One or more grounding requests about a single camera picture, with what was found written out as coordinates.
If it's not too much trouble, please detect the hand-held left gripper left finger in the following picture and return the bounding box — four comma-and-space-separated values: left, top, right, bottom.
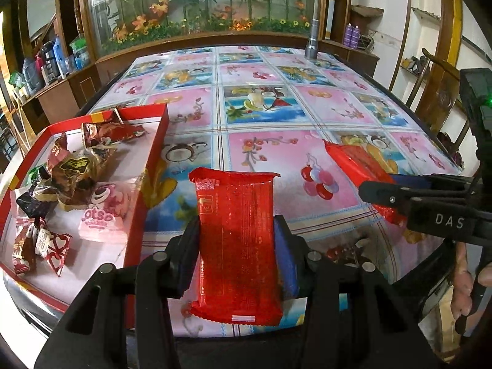
34, 221, 200, 369

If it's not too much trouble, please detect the blue plastic bottle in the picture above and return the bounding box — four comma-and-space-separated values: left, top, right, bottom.
52, 34, 68, 77

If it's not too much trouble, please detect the red heart-print foil packet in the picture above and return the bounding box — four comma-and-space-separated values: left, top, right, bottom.
48, 133, 70, 170
38, 228, 73, 277

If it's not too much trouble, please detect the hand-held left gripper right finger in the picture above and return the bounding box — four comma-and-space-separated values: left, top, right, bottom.
274, 215, 441, 369

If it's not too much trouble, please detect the person's right hand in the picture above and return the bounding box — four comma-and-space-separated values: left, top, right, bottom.
450, 243, 492, 316

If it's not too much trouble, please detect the red cardboard box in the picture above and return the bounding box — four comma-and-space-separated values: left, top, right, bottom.
0, 103, 170, 314

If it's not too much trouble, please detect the dark red bear packet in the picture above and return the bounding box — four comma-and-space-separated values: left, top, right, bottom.
81, 119, 149, 149

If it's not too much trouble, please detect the glass case with artificial flowers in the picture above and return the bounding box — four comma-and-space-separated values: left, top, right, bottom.
79, 0, 331, 56

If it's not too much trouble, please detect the wooden chair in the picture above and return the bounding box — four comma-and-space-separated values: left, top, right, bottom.
403, 48, 467, 154

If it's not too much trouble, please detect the dark purple snack packet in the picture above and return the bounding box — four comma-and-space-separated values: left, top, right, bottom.
15, 190, 56, 220

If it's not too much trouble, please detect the silver flashlight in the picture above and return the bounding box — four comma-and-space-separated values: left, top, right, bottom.
305, 0, 323, 60

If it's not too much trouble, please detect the wire basket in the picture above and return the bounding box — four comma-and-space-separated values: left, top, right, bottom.
359, 33, 379, 52

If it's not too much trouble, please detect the pink bear snack packet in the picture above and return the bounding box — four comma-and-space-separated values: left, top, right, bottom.
79, 181, 145, 243

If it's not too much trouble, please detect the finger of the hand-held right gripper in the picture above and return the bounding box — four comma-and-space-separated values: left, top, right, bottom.
390, 173, 477, 191
358, 180, 480, 211

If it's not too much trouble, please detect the wooden display cabinet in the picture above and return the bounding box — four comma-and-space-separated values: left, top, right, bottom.
0, 0, 381, 131

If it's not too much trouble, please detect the large red snack packet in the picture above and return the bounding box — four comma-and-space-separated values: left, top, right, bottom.
188, 167, 285, 327
324, 140, 408, 225

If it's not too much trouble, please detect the green packet on shelf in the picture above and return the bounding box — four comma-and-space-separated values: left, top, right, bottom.
70, 36, 91, 70

